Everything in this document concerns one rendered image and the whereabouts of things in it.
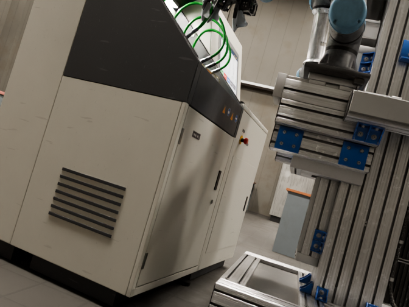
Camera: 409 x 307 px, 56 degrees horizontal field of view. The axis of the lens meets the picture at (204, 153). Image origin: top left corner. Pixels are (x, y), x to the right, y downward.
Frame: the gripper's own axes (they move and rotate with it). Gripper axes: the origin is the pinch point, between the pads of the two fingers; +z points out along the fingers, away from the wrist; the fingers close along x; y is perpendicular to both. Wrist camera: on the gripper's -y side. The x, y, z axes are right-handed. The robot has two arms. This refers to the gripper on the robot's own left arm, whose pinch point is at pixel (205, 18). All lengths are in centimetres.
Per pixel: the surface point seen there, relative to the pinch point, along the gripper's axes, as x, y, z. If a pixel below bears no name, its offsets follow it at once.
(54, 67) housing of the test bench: -55, -1, 40
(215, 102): 4.3, 30.2, 20.6
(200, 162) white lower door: 0, 47, 40
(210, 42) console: 30, -30, 28
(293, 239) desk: 208, 15, 197
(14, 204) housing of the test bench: -67, 40, 80
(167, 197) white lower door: -22, 65, 40
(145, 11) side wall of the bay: -28.4, 3.2, 2.6
